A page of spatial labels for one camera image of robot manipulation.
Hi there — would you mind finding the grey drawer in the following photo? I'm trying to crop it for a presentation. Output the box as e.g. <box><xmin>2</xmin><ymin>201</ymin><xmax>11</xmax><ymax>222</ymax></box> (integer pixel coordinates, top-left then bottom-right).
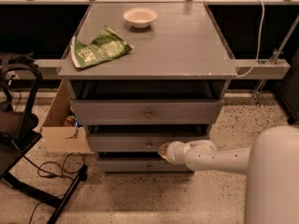
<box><xmin>97</xmin><ymin>152</ymin><xmax>190</xmax><ymax>173</ymax></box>
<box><xmin>70</xmin><ymin>100</ymin><xmax>223</xmax><ymax>125</ymax></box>
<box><xmin>87</xmin><ymin>124</ymin><xmax>211</xmax><ymax>152</ymax></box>

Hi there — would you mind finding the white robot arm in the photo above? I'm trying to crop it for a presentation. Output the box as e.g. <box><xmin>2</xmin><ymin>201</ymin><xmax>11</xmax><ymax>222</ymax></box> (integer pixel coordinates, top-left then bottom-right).
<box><xmin>158</xmin><ymin>126</ymin><xmax>299</xmax><ymax>224</ymax></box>

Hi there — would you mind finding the grey bottom drawer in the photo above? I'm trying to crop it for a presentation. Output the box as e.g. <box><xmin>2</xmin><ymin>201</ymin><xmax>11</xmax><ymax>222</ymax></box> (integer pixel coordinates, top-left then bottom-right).
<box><xmin>97</xmin><ymin>152</ymin><xmax>190</xmax><ymax>173</ymax></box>

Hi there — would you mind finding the grey wooden drawer cabinet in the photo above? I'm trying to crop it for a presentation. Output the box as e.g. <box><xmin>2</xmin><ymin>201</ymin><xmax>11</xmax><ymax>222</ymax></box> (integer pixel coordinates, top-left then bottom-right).
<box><xmin>57</xmin><ymin>2</ymin><xmax>238</xmax><ymax>175</ymax></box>

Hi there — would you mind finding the grey top drawer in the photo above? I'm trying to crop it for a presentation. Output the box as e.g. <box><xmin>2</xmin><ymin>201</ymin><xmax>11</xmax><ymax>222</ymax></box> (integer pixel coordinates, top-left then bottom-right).
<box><xmin>70</xmin><ymin>100</ymin><xmax>223</xmax><ymax>125</ymax></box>

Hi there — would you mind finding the red soda can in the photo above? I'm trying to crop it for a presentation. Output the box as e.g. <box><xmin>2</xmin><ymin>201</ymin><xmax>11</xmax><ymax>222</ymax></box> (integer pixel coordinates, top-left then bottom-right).
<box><xmin>64</xmin><ymin>116</ymin><xmax>76</xmax><ymax>127</ymax></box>

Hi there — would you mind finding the cardboard box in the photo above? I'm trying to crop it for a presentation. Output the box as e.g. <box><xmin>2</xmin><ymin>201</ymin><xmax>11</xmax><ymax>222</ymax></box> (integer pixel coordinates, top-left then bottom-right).
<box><xmin>41</xmin><ymin>81</ymin><xmax>92</xmax><ymax>154</ymax></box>

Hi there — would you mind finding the green chip bag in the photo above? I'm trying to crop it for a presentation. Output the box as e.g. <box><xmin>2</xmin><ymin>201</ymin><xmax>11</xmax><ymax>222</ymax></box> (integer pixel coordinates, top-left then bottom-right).
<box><xmin>70</xmin><ymin>25</ymin><xmax>133</xmax><ymax>69</ymax></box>

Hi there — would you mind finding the white paper bowl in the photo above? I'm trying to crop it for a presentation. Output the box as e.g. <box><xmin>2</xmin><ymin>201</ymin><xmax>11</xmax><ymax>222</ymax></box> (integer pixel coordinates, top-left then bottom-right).
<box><xmin>123</xmin><ymin>7</ymin><xmax>158</xmax><ymax>29</ymax></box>

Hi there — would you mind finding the metal diagonal strut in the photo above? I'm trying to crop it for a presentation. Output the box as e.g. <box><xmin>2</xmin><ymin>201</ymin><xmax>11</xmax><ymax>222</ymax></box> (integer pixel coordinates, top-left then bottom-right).
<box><xmin>251</xmin><ymin>14</ymin><xmax>299</xmax><ymax>106</ymax></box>

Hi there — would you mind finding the black floor cable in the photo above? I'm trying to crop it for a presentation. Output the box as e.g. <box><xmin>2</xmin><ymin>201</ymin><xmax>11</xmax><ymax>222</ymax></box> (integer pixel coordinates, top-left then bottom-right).
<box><xmin>22</xmin><ymin>151</ymin><xmax>86</xmax><ymax>224</ymax></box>

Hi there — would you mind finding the grey horizontal rail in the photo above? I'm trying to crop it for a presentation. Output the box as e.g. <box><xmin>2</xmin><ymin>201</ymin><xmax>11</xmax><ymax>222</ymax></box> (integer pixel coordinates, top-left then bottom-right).
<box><xmin>36</xmin><ymin>59</ymin><xmax>291</xmax><ymax>80</ymax></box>

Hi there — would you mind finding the black chair frame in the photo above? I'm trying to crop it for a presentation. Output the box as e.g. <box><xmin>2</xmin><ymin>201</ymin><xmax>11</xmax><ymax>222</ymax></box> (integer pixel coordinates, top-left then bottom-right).
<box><xmin>0</xmin><ymin>52</ymin><xmax>88</xmax><ymax>224</ymax></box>

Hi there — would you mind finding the white hanging cable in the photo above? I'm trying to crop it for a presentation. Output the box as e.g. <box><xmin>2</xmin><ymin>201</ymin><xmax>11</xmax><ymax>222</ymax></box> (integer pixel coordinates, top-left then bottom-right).
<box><xmin>236</xmin><ymin>0</ymin><xmax>266</xmax><ymax>78</ymax></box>

